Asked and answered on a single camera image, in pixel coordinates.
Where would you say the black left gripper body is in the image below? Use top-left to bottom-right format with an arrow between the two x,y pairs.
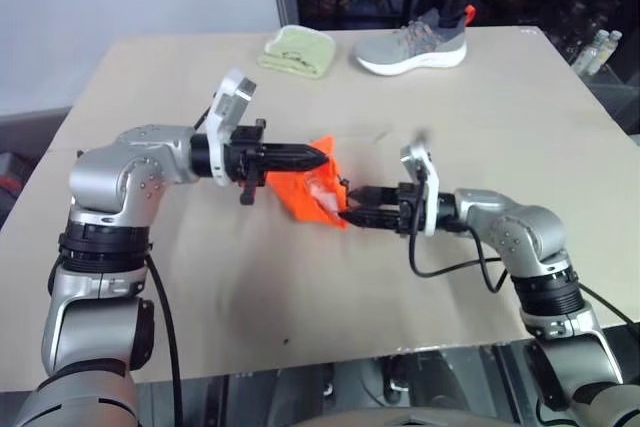
226,118 -> 272,206

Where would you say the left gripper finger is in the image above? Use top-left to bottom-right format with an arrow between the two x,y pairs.
267,156 -> 329,175
267,142 -> 329,160

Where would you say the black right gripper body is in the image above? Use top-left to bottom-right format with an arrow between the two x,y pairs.
396,181 -> 427,236

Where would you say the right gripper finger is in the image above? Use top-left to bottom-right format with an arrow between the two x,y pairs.
349,186 -> 400,206
340,207 -> 400,230

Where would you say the orange fabric pouch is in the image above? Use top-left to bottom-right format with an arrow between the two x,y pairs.
264,134 -> 351,233

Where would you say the folded green towel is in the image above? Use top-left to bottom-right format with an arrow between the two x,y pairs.
256,24 -> 337,81

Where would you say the brown cardboard sheet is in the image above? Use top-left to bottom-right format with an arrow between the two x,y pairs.
0,25 -> 640,394

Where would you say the grey sneaker with white sole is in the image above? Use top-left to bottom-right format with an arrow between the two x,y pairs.
354,4 -> 475,76

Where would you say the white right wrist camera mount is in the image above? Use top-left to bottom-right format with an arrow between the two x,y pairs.
399,134 -> 442,237

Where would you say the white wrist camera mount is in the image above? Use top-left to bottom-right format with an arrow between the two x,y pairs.
206,67 -> 259,186
399,134 -> 442,237

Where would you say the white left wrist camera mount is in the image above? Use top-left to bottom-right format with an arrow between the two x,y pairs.
206,67 -> 259,186

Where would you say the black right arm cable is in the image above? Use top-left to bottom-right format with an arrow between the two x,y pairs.
407,226 -> 509,294

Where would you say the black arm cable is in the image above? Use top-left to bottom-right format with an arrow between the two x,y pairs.
407,226 -> 509,294
144,245 -> 184,427

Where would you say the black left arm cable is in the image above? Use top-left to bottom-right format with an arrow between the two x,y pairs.
144,245 -> 184,427

